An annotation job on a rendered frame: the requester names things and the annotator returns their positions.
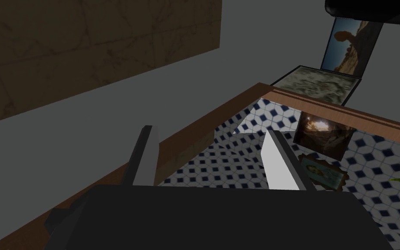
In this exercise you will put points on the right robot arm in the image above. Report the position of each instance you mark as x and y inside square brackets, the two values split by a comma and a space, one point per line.
[373, 8]

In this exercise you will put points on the ornate brown-framed portrait picture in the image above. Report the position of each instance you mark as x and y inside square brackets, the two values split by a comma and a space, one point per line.
[325, 173]

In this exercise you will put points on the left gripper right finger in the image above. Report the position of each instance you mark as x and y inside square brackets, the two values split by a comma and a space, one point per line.
[280, 163]

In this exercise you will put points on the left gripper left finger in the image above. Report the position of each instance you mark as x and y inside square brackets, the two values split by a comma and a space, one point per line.
[145, 159]

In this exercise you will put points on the grey swirl black-framed picture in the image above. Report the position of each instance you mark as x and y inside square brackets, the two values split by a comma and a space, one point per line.
[316, 83]

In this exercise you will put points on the dark cave glow picture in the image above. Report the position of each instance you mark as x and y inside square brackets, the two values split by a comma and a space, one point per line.
[323, 135]

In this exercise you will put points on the desert rock arch picture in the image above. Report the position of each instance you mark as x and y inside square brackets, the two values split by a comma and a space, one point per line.
[349, 45]

